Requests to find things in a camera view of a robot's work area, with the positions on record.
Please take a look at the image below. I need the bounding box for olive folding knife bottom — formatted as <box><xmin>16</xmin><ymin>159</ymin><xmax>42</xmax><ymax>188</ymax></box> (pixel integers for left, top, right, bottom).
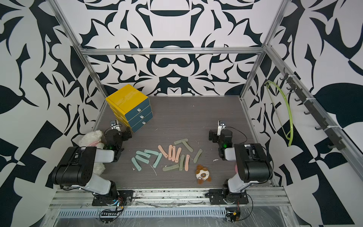
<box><xmin>162</xmin><ymin>164</ymin><xmax>180</xmax><ymax>172</ymax></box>

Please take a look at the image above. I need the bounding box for mint folding knife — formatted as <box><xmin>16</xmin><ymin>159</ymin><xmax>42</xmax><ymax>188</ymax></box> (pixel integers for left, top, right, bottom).
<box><xmin>135</xmin><ymin>155</ymin><xmax>149</xmax><ymax>164</ymax></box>
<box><xmin>144</xmin><ymin>149</ymin><xmax>159</xmax><ymax>156</ymax></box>
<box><xmin>131</xmin><ymin>157</ymin><xmax>142</xmax><ymax>171</ymax></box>
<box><xmin>136</xmin><ymin>150</ymin><xmax>151</xmax><ymax>159</ymax></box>
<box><xmin>152</xmin><ymin>153</ymin><xmax>163</xmax><ymax>168</ymax></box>

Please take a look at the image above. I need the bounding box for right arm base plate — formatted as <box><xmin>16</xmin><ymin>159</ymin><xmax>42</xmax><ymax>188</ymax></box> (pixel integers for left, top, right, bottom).
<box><xmin>205</xmin><ymin>188</ymin><xmax>249</xmax><ymax>205</ymax></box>

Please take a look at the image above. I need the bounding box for olive folding knife top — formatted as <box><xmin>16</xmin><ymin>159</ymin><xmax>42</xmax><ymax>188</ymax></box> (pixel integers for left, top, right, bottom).
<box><xmin>174</xmin><ymin>138</ymin><xmax>189</xmax><ymax>145</ymax></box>

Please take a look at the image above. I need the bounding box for olive folding knife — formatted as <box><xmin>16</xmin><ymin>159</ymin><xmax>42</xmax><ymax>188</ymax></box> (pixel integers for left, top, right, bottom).
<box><xmin>174</xmin><ymin>138</ymin><xmax>189</xmax><ymax>145</ymax></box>
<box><xmin>182</xmin><ymin>141</ymin><xmax>194</xmax><ymax>152</ymax></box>
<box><xmin>162</xmin><ymin>164</ymin><xmax>180</xmax><ymax>172</ymax></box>
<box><xmin>193</xmin><ymin>149</ymin><xmax>203</xmax><ymax>163</ymax></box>

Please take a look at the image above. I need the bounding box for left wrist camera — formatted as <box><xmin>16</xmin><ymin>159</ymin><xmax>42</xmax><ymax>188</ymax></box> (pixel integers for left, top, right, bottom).
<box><xmin>110</xmin><ymin>120</ymin><xmax>123</xmax><ymax>131</ymax></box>

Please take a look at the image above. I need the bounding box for yellow drawer cabinet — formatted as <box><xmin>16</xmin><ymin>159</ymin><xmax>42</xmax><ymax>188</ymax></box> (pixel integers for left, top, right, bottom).
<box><xmin>106</xmin><ymin>85</ymin><xmax>147</xmax><ymax>129</ymax></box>

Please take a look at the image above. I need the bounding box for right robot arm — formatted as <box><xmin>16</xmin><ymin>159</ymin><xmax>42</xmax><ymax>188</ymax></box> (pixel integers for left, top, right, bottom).
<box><xmin>209</xmin><ymin>129</ymin><xmax>273</xmax><ymax>195</ymax></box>

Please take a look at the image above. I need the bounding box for mint folding knife leftmost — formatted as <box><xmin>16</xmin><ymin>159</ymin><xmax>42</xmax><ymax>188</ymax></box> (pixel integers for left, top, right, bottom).
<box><xmin>131</xmin><ymin>157</ymin><xmax>142</xmax><ymax>171</ymax></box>

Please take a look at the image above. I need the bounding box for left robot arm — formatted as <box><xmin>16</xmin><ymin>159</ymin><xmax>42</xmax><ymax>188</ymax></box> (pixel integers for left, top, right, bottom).
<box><xmin>51</xmin><ymin>127</ymin><xmax>132</xmax><ymax>199</ymax></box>

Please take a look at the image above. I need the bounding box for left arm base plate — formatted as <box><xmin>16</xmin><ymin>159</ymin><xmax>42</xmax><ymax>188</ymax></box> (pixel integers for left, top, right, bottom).
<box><xmin>92</xmin><ymin>190</ymin><xmax>134</xmax><ymax>207</ymax></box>

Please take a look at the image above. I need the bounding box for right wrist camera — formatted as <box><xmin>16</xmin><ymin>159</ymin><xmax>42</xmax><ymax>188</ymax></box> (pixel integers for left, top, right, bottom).
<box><xmin>217</xmin><ymin>121</ymin><xmax>226</xmax><ymax>136</ymax></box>

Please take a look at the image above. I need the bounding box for olive folding knife vertical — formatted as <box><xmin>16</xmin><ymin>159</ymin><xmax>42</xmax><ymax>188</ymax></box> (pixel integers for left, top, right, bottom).
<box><xmin>179</xmin><ymin>155</ymin><xmax>185</xmax><ymax>171</ymax></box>

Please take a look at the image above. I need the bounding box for white teddy bear pink shirt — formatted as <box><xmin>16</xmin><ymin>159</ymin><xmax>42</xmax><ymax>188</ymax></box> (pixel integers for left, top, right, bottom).
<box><xmin>78</xmin><ymin>130</ymin><xmax>105</xmax><ymax>176</ymax></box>

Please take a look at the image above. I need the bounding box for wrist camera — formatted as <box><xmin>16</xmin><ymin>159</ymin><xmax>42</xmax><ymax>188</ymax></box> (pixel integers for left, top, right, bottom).
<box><xmin>217</xmin><ymin>121</ymin><xmax>226</xmax><ymax>136</ymax></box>
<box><xmin>110</xmin><ymin>120</ymin><xmax>123</xmax><ymax>131</ymax></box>

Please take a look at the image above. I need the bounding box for teal drawer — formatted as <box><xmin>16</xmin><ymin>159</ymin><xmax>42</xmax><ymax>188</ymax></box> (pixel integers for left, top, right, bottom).
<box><xmin>125</xmin><ymin>97</ymin><xmax>150</xmax><ymax>121</ymax></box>
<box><xmin>131</xmin><ymin>112</ymin><xmax>153</xmax><ymax>133</ymax></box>
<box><xmin>128</xmin><ymin>105</ymin><xmax>152</xmax><ymax>127</ymax></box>

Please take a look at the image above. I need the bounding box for pink folding knife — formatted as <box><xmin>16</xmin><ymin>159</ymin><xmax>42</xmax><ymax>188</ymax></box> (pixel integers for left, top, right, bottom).
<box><xmin>184</xmin><ymin>155</ymin><xmax>190</xmax><ymax>172</ymax></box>
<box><xmin>168</xmin><ymin>145</ymin><xmax>173</xmax><ymax>160</ymax></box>
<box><xmin>172</xmin><ymin>146</ymin><xmax>176</xmax><ymax>162</ymax></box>
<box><xmin>175</xmin><ymin>147</ymin><xmax>182</xmax><ymax>163</ymax></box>
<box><xmin>158</xmin><ymin>145</ymin><xmax>168</xmax><ymax>159</ymax></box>

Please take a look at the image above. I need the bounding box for brown white plush puppy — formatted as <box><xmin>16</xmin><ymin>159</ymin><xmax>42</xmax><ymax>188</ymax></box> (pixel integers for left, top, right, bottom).
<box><xmin>196</xmin><ymin>165</ymin><xmax>211</xmax><ymax>184</ymax></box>

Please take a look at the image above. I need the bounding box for mint folding knife top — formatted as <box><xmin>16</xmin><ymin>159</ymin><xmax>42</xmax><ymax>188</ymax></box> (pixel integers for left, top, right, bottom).
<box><xmin>144</xmin><ymin>149</ymin><xmax>159</xmax><ymax>156</ymax></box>

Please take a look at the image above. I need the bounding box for mint folding knife right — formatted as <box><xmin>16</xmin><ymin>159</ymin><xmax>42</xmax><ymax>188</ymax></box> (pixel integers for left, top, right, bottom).
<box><xmin>152</xmin><ymin>153</ymin><xmax>163</xmax><ymax>168</ymax></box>

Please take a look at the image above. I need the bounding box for green bow on wall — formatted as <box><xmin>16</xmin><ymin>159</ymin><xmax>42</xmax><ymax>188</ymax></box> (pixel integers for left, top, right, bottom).
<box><xmin>265</xmin><ymin>80</ymin><xmax>294</xmax><ymax>147</ymax></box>

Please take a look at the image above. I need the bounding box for black hook rack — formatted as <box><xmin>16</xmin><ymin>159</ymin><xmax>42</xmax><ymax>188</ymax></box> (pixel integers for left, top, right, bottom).
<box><xmin>280</xmin><ymin>67</ymin><xmax>347</xmax><ymax>150</ymax></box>

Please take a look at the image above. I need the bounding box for mint folding knife upper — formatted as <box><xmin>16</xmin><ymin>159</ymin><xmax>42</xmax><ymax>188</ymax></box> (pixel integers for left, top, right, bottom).
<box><xmin>136</xmin><ymin>150</ymin><xmax>151</xmax><ymax>159</ymax></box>

